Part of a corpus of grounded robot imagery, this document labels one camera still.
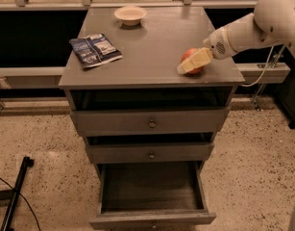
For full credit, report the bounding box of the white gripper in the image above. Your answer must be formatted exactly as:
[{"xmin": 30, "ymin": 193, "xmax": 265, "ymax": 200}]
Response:
[{"xmin": 177, "ymin": 26, "xmax": 236, "ymax": 74}]

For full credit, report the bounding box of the red apple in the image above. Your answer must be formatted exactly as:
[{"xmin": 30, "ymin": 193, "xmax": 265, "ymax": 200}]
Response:
[{"xmin": 181, "ymin": 48, "xmax": 204, "ymax": 75}]

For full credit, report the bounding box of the grey wooden drawer cabinet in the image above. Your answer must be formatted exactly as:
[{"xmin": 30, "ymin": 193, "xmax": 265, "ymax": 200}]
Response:
[{"xmin": 59, "ymin": 6, "xmax": 245, "ymax": 166}]

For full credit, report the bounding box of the grey middle drawer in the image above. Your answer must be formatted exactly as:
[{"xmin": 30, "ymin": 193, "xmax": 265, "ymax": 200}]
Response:
[{"xmin": 86, "ymin": 142, "xmax": 214, "ymax": 164}]

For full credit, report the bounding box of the grey top drawer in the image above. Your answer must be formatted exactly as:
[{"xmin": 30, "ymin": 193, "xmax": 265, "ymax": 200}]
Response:
[{"xmin": 70, "ymin": 108, "xmax": 229, "ymax": 137}]

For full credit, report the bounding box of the grey open bottom drawer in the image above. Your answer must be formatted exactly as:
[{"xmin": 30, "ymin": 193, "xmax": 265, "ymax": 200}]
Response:
[{"xmin": 90, "ymin": 162, "xmax": 216, "ymax": 229}]

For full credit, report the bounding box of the beige bowl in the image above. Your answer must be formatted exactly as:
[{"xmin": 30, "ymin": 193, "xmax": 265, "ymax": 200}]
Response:
[{"xmin": 114, "ymin": 6, "xmax": 147, "ymax": 26}]

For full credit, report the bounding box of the dark cabinet at right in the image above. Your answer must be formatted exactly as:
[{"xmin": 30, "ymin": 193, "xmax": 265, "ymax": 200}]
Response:
[{"xmin": 279, "ymin": 50, "xmax": 295, "ymax": 129}]

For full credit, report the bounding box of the blue white snack bag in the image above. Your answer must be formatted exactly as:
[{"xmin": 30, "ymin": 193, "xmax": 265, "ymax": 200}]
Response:
[{"xmin": 70, "ymin": 34, "xmax": 122, "ymax": 69}]

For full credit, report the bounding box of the black metal stand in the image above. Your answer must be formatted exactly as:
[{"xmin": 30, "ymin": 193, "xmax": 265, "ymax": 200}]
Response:
[{"xmin": 0, "ymin": 157, "xmax": 34, "ymax": 231}]

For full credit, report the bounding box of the metal railing frame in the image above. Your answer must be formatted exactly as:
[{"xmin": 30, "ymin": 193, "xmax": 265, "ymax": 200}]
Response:
[{"xmin": 0, "ymin": 0, "xmax": 295, "ymax": 117}]

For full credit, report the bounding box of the black floor cable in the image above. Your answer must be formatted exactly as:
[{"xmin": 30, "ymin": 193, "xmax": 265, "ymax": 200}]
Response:
[{"xmin": 0, "ymin": 171, "xmax": 42, "ymax": 231}]

